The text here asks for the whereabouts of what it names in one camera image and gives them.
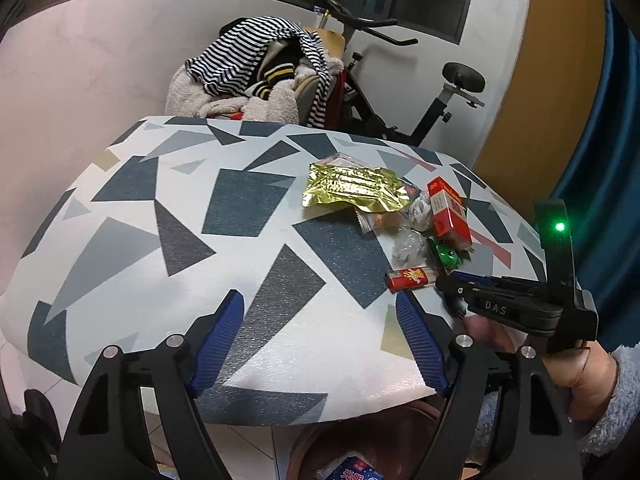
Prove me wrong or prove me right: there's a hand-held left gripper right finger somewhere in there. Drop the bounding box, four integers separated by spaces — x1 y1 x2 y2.
394 290 586 480

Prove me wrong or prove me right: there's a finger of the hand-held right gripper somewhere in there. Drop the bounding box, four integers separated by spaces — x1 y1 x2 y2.
434 276 564 337
451 270 549 294

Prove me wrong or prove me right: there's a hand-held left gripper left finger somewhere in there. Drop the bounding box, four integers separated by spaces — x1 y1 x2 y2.
59 289 246 480

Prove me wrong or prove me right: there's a green frog plush toy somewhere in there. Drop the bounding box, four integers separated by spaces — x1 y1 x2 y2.
435 242 464 271

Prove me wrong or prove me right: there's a small red packet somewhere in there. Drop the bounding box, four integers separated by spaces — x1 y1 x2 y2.
385 267 439 294

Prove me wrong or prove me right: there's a red cardboard box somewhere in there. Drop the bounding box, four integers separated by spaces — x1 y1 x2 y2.
426 176 474 249

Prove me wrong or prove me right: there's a clear plastic wrapper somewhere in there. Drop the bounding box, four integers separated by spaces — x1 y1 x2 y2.
402 194 437 234
392 227 434 269

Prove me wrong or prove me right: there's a brown round bin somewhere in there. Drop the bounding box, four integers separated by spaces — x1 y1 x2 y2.
290 404 452 480

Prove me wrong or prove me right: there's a gold foil packet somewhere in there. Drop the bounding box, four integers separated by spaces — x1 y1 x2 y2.
302 162 409 219

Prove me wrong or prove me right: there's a person's right forearm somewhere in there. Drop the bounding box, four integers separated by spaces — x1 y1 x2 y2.
570 341 640 457

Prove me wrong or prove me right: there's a person's right hand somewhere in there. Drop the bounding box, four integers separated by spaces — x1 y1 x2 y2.
460 316 619 422

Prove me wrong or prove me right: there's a blue curtain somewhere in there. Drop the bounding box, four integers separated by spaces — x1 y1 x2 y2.
552 0 640 352

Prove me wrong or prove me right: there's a blue printed box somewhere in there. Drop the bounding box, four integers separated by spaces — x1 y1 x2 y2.
327 452 387 480

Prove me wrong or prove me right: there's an orange wooden door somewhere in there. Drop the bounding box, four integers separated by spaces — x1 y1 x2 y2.
472 0 609 197

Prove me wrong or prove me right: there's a black exercise bike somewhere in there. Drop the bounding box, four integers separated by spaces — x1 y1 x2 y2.
312 0 487 149

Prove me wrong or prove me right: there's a cream fleece coat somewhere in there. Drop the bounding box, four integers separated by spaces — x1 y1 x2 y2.
165 54 346 124

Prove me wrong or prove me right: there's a red garment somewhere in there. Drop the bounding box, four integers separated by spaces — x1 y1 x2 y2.
330 72 352 117

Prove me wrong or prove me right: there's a black yellow trimmed jacket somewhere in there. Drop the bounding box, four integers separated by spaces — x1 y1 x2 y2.
244 40 302 99

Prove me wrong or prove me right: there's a wooden chair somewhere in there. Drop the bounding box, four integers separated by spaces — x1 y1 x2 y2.
295 25 349 129

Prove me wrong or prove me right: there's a black white striped shirt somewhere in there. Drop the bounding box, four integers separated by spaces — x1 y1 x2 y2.
184 16 334 129

